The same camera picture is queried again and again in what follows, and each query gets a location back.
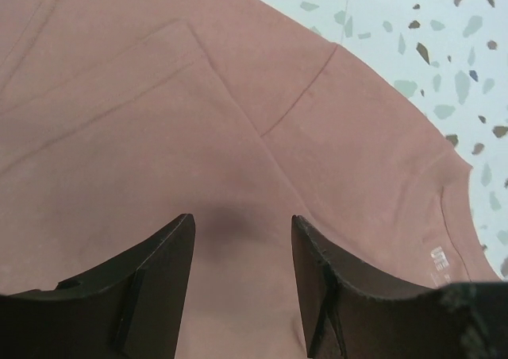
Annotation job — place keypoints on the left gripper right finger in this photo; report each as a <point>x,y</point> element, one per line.
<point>350,309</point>

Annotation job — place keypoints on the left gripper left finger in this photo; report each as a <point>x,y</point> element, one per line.
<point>130,306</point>

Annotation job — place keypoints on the pink t shirt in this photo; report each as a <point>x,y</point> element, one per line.
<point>119,115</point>

